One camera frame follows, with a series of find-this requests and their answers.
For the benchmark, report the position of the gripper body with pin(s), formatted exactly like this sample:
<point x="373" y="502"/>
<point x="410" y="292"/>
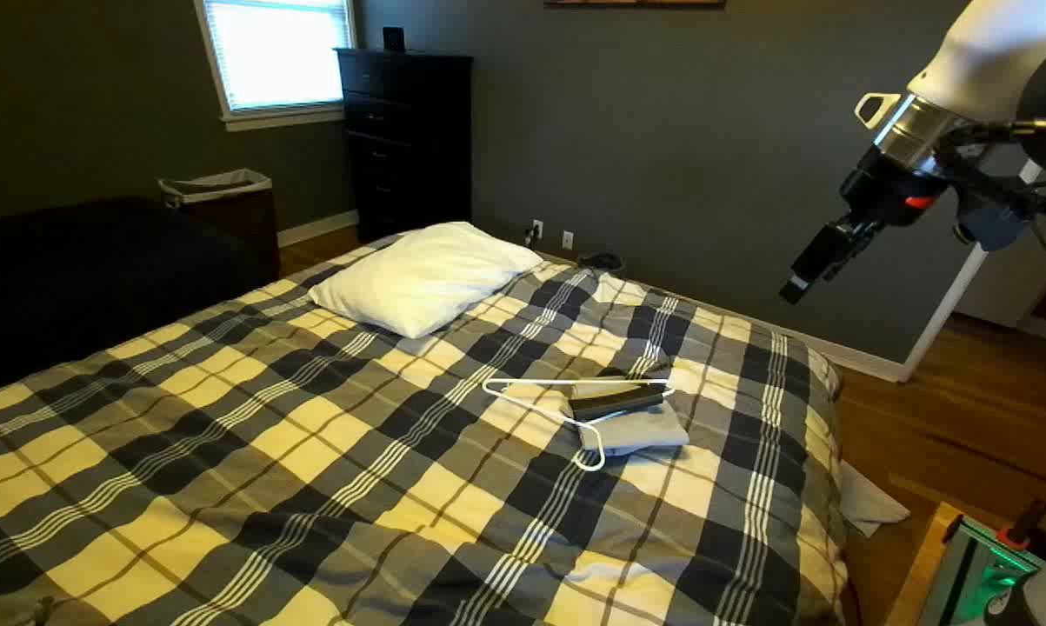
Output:
<point x="888" y="187"/>

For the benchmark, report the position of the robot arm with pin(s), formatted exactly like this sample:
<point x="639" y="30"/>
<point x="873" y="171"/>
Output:
<point x="983" y="61"/>

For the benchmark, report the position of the black remote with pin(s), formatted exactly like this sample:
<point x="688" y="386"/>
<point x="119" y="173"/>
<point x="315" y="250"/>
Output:
<point x="618" y="402"/>

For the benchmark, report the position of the white coat hanger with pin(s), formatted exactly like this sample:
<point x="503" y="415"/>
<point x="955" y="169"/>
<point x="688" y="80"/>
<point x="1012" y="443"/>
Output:
<point x="522" y="382"/>

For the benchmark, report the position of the white cloth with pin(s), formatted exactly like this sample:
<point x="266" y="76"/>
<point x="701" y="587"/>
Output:
<point x="866" y="504"/>

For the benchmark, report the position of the folded grey cloth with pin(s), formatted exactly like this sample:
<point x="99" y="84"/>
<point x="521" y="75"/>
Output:
<point x="640" y="435"/>

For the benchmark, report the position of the red and black clamp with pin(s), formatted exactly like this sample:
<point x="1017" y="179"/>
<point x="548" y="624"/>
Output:
<point x="1025" y="524"/>

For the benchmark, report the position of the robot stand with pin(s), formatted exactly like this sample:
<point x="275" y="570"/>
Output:
<point x="966" y="574"/>

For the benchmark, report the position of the white pillow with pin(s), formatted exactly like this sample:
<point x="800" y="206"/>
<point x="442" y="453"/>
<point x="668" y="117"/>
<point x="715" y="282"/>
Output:
<point x="423" y="278"/>

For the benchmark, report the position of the black dresser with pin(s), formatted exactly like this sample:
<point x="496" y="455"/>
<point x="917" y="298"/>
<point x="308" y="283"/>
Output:
<point x="409" y="139"/>

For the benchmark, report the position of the small dark box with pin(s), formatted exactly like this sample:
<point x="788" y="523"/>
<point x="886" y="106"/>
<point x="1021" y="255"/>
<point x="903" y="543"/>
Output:
<point x="393" y="38"/>

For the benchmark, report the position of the plaid duvet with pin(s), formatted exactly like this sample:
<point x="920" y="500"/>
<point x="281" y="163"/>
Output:
<point x="357" y="452"/>

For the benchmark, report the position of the window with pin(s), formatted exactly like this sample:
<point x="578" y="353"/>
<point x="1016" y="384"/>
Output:
<point x="277" y="52"/>

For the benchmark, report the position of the laundry bin with liner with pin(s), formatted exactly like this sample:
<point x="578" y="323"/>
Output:
<point x="227" y="204"/>

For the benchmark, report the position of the black couch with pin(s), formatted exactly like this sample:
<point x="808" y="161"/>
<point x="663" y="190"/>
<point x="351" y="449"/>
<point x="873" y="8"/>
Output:
<point x="79" y="278"/>

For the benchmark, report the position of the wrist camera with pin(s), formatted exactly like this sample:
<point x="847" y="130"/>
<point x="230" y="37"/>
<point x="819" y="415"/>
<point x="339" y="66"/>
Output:
<point x="992" y="222"/>

